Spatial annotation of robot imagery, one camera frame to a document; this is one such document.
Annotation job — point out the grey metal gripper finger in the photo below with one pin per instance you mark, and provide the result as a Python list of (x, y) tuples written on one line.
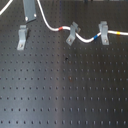
[(29, 10)]

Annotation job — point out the left grey cable clip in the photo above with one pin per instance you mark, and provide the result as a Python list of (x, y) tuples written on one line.
[(23, 31)]

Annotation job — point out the grey cable clip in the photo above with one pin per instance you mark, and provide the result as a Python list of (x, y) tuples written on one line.
[(103, 27), (74, 29), (23, 31)]

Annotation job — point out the middle grey cable clip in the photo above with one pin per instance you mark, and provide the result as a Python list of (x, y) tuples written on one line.
[(74, 29)]

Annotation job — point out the right grey cable clip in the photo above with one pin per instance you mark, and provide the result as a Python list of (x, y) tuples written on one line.
[(103, 27)]

